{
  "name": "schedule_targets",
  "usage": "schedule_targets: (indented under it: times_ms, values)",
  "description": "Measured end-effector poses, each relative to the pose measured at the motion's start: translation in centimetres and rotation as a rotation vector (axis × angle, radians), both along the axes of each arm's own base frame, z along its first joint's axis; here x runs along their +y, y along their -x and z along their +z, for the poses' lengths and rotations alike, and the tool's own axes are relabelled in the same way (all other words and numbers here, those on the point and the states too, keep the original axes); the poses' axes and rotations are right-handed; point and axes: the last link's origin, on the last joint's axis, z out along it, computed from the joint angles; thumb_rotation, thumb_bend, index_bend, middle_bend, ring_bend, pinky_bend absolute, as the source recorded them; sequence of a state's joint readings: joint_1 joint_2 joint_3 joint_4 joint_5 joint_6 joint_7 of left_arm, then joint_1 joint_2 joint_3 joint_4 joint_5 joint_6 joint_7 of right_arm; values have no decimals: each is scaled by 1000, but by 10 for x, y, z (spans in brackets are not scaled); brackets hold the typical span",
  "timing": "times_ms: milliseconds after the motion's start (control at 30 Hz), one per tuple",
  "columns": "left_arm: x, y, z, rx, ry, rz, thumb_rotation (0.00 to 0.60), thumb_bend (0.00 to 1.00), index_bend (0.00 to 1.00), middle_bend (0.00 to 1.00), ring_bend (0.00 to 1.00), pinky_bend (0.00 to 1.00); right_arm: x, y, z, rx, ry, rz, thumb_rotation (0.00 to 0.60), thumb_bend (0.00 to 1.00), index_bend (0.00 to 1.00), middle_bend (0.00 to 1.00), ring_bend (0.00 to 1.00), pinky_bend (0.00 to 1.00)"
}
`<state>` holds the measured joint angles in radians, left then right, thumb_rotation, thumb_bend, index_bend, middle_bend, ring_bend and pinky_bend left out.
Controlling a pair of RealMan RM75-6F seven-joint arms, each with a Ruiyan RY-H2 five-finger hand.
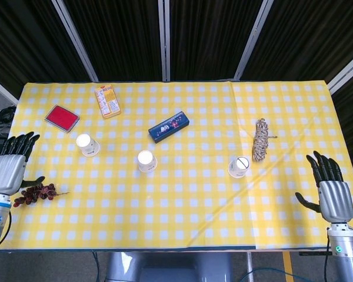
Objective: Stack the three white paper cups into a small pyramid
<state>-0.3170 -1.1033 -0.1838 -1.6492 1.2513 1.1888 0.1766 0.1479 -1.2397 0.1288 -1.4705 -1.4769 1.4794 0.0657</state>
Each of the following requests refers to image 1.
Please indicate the yellow checkered tablecloth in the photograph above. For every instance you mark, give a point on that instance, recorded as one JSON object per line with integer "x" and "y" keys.
{"x": 194, "y": 205}

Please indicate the white cup with black line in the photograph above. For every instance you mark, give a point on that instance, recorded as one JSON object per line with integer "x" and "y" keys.
{"x": 238, "y": 167}

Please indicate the yellow snack box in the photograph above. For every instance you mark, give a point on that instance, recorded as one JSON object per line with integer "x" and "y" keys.
{"x": 107, "y": 101}

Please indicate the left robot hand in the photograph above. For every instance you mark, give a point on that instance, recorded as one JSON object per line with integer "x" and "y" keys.
{"x": 7, "y": 173}

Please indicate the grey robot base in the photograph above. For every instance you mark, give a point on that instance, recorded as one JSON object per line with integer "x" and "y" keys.
{"x": 164, "y": 267}

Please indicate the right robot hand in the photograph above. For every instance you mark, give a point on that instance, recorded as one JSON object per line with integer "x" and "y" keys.
{"x": 336, "y": 199}

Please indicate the red stamp pad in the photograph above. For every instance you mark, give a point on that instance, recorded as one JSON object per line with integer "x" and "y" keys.
{"x": 61, "y": 118}

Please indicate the white paper cup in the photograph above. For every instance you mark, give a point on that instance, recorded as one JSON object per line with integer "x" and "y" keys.
{"x": 86, "y": 144}
{"x": 147, "y": 161}

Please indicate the dark red grape bunch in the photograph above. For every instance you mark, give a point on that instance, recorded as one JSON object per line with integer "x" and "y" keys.
{"x": 35, "y": 192}

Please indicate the blue rectangular box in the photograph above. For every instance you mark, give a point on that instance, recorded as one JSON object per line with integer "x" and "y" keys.
{"x": 169, "y": 127}

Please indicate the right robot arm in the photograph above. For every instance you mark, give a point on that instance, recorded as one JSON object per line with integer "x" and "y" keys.
{"x": 341, "y": 255}

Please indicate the grey table leg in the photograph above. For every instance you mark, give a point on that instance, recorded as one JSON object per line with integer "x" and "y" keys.
{"x": 249, "y": 261}

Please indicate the white partition frame post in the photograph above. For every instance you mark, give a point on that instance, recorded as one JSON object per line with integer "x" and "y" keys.
{"x": 3, "y": 88}
{"x": 345, "y": 75}
{"x": 164, "y": 41}
{"x": 75, "y": 41}
{"x": 251, "y": 41}

